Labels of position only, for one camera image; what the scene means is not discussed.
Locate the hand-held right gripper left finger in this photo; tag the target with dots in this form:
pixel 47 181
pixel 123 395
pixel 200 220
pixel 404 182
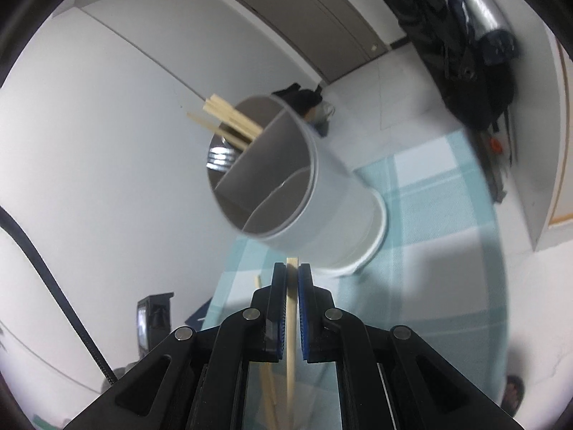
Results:
pixel 281 318

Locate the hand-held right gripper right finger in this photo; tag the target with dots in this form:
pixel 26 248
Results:
pixel 305 318

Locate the single wooden chopstick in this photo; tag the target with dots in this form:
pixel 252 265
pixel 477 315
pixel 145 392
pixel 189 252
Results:
pixel 292 340
pixel 270 389

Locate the white utensil holder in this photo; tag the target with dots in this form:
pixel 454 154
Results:
pixel 331 206

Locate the bunch of wooden chopsticks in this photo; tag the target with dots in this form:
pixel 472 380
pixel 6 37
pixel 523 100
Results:
pixel 228 118

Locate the black device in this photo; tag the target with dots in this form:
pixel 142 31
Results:
pixel 154 322

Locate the blue plaid tablecloth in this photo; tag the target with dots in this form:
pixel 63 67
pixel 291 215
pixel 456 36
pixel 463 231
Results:
pixel 425 233

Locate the metal fork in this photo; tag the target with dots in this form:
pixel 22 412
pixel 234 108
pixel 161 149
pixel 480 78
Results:
pixel 221 157

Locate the white plastic bag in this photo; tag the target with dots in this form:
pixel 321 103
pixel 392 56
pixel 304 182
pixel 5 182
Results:
pixel 325 114

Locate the black bag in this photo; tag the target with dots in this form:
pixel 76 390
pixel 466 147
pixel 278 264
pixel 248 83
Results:
pixel 299 96

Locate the dark round object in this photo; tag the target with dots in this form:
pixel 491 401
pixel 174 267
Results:
pixel 515 393

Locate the grey-brown door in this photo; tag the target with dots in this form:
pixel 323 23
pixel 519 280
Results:
pixel 313 18

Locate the black jacket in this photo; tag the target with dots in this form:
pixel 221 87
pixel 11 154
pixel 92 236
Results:
pixel 447 53

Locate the silver umbrella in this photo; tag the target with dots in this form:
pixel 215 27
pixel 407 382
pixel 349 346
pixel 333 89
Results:
pixel 479 4

